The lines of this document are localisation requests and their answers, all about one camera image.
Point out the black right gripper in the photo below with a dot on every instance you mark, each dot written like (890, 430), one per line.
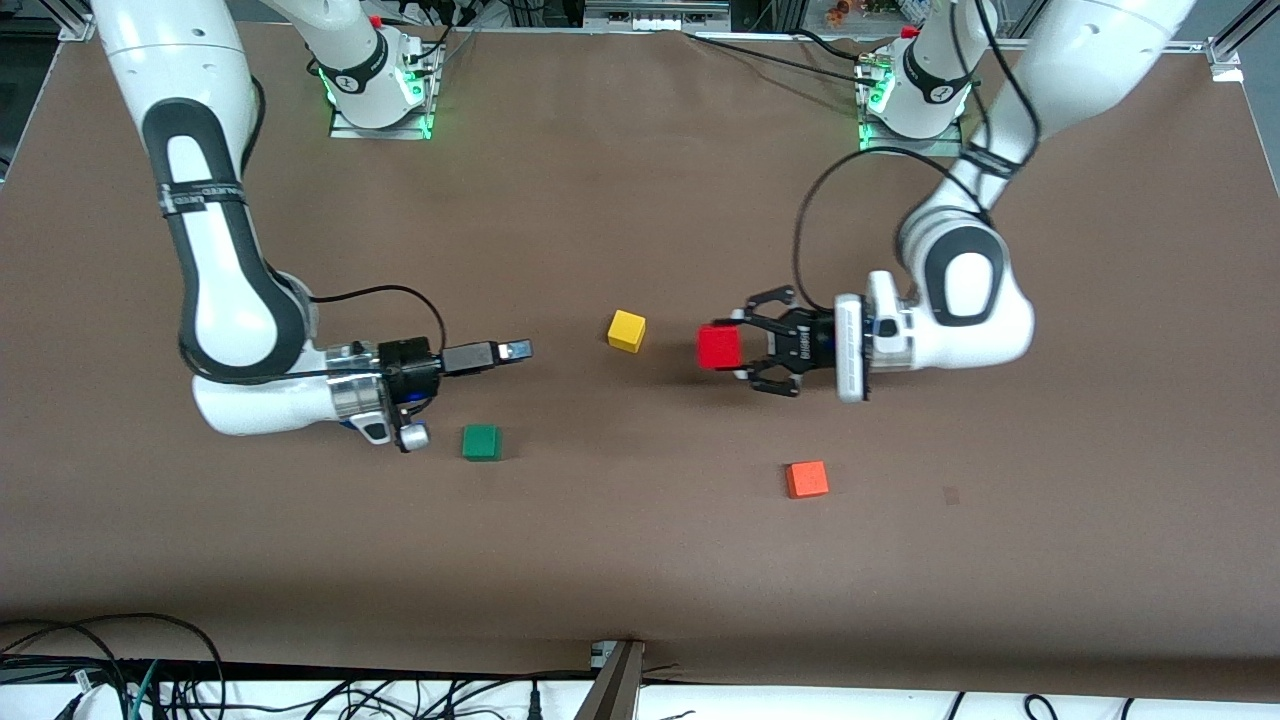
(413, 366)

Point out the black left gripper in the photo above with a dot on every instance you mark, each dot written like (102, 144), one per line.
(808, 342)

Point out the red cube block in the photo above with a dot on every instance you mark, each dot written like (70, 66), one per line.
(719, 348)

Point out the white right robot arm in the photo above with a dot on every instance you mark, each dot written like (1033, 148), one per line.
(235, 330)

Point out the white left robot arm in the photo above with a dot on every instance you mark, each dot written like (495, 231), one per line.
(990, 330)

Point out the green cube block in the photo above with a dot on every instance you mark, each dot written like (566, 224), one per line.
(481, 442)

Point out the yellow cube block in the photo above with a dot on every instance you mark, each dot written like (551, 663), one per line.
(626, 331)

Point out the orange cube block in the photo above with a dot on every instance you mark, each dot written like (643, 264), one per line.
(807, 480)

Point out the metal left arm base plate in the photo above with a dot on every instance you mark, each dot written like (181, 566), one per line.
(940, 150)

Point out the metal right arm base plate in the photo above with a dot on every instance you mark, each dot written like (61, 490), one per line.
(350, 133)

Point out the aluminium table edge bracket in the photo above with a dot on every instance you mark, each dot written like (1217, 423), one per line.
(615, 690)

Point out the aluminium corner bracket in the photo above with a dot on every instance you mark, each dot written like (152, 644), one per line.
(76, 28)
(1224, 58)

